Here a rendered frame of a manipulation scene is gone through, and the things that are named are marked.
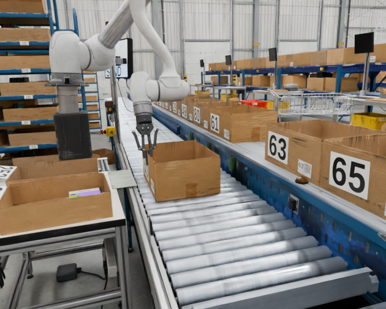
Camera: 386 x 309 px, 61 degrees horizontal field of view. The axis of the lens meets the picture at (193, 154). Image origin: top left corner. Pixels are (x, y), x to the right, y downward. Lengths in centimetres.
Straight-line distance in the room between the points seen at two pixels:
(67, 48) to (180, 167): 91
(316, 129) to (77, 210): 110
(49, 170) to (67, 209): 60
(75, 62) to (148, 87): 50
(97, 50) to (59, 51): 21
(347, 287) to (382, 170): 31
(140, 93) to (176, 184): 46
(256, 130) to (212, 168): 57
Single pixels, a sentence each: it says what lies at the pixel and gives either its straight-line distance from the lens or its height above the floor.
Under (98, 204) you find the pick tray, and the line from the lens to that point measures 127.
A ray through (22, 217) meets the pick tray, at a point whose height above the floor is 81.
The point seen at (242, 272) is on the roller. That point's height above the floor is 73.
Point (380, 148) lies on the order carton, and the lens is 132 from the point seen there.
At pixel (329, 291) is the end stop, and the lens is 93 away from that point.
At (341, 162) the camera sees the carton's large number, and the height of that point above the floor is 100.
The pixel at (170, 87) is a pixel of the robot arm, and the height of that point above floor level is 121.
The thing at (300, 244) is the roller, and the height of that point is 74.
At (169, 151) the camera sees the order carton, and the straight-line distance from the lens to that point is 175.
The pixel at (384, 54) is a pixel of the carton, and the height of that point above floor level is 153.
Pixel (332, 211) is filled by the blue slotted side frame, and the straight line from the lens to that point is 106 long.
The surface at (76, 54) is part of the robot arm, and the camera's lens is 190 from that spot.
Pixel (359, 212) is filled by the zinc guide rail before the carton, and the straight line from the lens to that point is 101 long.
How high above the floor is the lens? 127
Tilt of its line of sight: 14 degrees down
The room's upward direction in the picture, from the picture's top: 2 degrees counter-clockwise
